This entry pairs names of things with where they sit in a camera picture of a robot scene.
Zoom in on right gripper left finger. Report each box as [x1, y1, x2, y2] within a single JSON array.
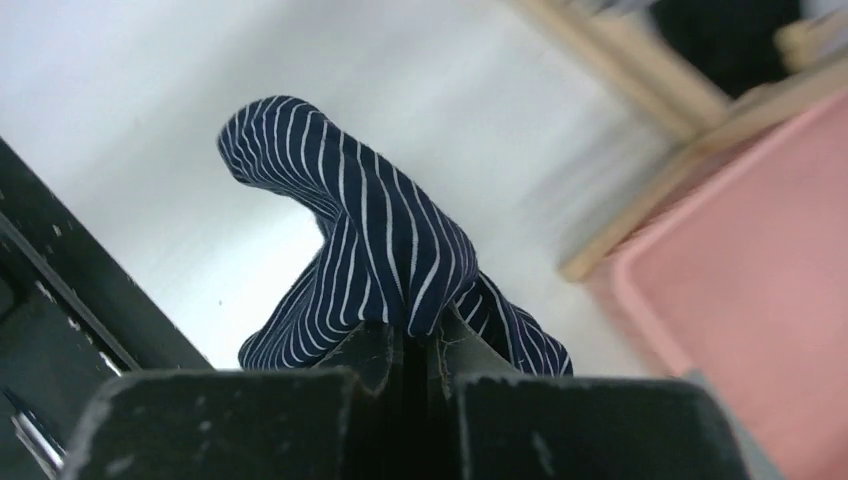
[[60, 325, 398, 479]]

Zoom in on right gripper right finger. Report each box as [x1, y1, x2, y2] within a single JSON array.
[[427, 314, 749, 479]]

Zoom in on navy striped underwear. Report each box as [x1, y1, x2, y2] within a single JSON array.
[[217, 95, 573, 376]]

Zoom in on pink plastic basket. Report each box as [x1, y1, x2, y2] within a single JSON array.
[[586, 92, 847, 479]]

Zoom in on black floral blanket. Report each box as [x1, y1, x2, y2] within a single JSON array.
[[649, 0, 848, 101]]

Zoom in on wooden clothes rack frame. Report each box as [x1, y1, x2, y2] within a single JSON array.
[[521, 1, 847, 282]]

